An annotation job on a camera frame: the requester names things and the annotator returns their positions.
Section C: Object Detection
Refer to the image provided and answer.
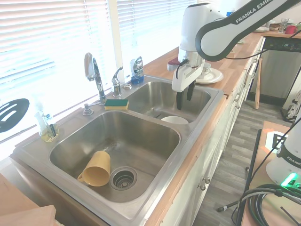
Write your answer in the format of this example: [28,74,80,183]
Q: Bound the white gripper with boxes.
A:
[171,57,205,111]

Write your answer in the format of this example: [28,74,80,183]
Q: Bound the chrome faucet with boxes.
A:
[84,52,107,105]

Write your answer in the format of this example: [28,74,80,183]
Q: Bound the white bowl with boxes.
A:
[160,116,190,126]

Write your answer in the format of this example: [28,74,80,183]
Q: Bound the white patterned teacup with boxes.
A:
[199,63,213,80]

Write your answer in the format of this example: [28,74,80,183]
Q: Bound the white dinner plate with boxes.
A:
[195,68,224,84]

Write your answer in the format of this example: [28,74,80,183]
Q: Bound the stainless steel double sink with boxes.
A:
[10,74,225,226]

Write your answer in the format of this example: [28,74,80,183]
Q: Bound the blue Dawn dish soap bottle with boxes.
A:
[130,56,145,85]

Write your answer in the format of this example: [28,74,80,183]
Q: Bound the white kitchen cabinets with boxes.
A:
[162,37,265,226]

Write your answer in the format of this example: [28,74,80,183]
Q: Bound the yellow green sponge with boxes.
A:
[104,99,129,111]

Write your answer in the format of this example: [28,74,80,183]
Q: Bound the stainless steel dishwasher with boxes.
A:
[249,36,301,102]

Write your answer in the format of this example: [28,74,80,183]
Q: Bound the chrome soap dispenser pump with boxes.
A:
[82,103,94,116]

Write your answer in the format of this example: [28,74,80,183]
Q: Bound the printed black white marker sheet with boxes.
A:
[261,128,291,155]

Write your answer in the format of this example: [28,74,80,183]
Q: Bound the metal drain strainer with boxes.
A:
[110,166,138,190]

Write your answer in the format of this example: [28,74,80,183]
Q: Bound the yellow plastic cup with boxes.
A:
[77,150,111,187]

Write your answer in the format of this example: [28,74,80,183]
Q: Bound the clear drinking glass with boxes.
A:
[278,18,289,33]

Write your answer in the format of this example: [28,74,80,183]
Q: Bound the clear soap bottle yellow liquid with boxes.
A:
[34,94,60,143]

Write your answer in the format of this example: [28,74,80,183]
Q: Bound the wide white window blind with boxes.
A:
[0,0,111,143]

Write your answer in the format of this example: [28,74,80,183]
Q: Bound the black slotted spatula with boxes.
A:
[0,98,30,133]

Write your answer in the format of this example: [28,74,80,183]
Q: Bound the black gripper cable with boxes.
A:
[175,58,189,80]

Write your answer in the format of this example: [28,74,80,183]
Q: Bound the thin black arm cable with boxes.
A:
[224,25,301,59]

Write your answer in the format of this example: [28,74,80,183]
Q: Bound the coiled black green cables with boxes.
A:
[231,183,301,226]

